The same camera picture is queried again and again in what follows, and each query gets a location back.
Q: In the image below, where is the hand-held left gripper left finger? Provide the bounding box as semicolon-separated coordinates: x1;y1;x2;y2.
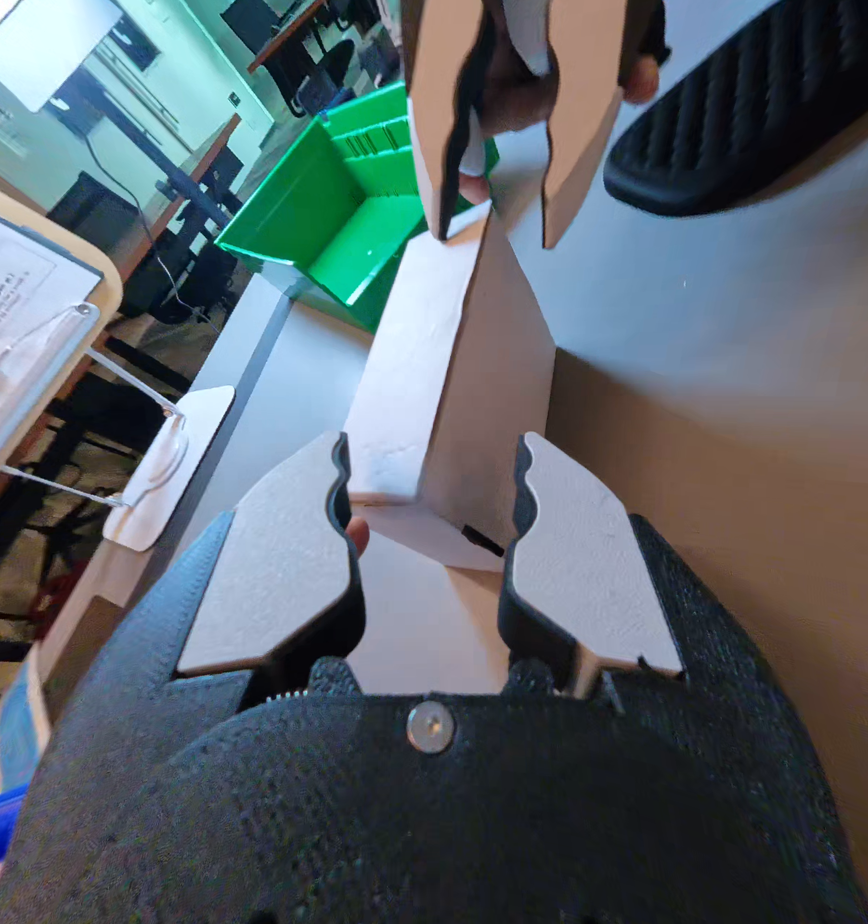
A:
177;432;367;687

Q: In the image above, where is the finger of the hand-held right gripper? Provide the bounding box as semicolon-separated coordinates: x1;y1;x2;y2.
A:
403;0;492;244
541;0;627;251

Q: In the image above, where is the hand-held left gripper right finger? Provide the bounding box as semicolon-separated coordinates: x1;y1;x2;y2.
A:
499;432;685;699

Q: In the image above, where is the white cardboard box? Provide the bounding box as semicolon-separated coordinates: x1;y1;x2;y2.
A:
343;201;557;575

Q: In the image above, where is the person's right hand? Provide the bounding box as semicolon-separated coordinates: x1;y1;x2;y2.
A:
459;36;660;208

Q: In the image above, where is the black office chair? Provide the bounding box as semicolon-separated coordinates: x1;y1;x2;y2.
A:
289;36;406;120

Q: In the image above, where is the black mesh armrest pad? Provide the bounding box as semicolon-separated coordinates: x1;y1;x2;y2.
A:
603;0;868;218

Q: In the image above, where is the green plastic bin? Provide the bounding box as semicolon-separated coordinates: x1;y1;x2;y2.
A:
216;79;500;334

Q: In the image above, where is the black computer case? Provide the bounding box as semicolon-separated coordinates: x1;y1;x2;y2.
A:
47;172;142;254

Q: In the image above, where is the black cable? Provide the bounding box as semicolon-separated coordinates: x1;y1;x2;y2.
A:
83;133;211;322

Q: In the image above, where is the white wall board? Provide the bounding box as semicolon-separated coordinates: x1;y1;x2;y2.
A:
0;0;124;113

